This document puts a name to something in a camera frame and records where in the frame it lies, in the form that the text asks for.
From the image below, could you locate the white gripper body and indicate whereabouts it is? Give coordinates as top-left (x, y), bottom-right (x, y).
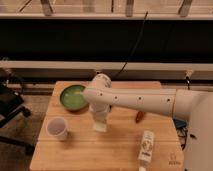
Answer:
top-left (89, 103), bottom-right (111, 123)

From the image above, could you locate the white sponge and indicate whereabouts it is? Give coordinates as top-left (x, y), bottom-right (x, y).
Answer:
top-left (93, 122), bottom-right (107, 132)

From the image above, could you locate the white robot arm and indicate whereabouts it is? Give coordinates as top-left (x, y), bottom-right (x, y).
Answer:
top-left (83, 74), bottom-right (213, 171)

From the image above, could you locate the green ceramic bowl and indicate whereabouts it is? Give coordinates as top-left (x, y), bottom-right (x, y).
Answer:
top-left (60, 84), bottom-right (88, 111)

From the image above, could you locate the clear plastic cup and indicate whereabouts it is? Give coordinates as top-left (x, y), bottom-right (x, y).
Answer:
top-left (46, 117), bottom-right (68, 141)

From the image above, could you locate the white lotion bottle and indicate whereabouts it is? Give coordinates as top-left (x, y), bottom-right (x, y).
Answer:
top-left (138, 130), bottom-right (155, 171)

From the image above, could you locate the blue connector box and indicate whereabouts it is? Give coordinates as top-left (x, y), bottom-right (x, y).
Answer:
top-left (174, 119), bottom-right (186, 129)

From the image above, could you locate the black office chair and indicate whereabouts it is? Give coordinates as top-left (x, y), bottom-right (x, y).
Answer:
top-left (0, 68), bottom-right (35, 155)

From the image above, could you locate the white wall outlet plug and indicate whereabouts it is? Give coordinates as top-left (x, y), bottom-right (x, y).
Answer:
top-left (185, 70), bottom-right (194, 80)

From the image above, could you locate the black hanging cable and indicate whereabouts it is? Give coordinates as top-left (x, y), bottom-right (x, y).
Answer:
top-left (111, 10), bottom-right (150, 81)

